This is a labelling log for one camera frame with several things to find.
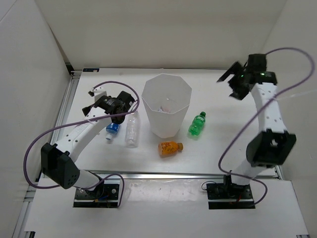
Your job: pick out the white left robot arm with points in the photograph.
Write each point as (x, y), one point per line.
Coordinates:
(58, 160)

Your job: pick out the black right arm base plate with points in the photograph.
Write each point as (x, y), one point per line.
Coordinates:
(219, 199)

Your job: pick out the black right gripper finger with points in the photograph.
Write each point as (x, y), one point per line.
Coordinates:
(236, 70)
(239, 93)

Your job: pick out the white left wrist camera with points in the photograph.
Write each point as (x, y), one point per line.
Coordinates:
(97, 92)

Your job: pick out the green plastic soda bottle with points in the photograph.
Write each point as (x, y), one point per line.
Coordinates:
(197, 125)

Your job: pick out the white octagonal bin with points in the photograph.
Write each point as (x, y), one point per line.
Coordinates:
(166, 99)

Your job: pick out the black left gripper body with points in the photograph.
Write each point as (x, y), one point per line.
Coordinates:
(121, 120)

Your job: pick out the orange plastic bottle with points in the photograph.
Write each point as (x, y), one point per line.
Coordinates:
(169, 148)

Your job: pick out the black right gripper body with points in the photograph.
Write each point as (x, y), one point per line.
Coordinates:
(238, 78)

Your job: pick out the clear unlabelled plastic bottle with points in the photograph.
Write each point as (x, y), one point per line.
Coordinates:
(132, 130)

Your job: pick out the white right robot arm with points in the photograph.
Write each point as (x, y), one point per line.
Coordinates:
(273, 143)

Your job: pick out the blue label clear plastic bottle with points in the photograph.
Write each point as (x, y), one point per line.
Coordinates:
(111, 132)

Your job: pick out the aluminium table edge rail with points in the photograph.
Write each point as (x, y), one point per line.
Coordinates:
(202, 155)

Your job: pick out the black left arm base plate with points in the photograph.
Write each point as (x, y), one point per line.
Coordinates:
(106, 195)

